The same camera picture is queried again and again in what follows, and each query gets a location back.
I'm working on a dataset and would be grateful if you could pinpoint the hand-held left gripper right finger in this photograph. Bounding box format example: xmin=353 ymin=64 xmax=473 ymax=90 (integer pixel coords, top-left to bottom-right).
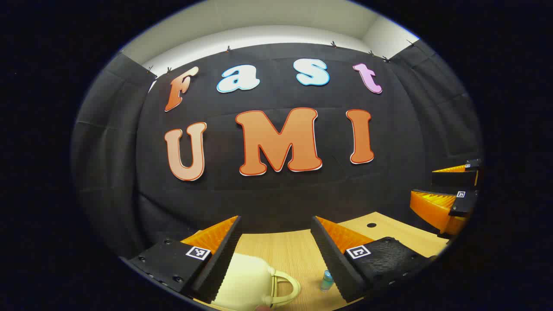
xmin=310 ymin=216 xmax=437 ymax=303

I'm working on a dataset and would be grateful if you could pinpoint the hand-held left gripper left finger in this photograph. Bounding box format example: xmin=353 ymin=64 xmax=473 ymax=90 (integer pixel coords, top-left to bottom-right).
xmin=125 ymin=215 xmax=242 ymax=304

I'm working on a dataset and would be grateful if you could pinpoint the pale yellow suitcase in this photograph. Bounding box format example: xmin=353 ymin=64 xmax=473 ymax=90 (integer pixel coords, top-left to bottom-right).
xmin=212 ymin=253 xmax=302 ymax=311

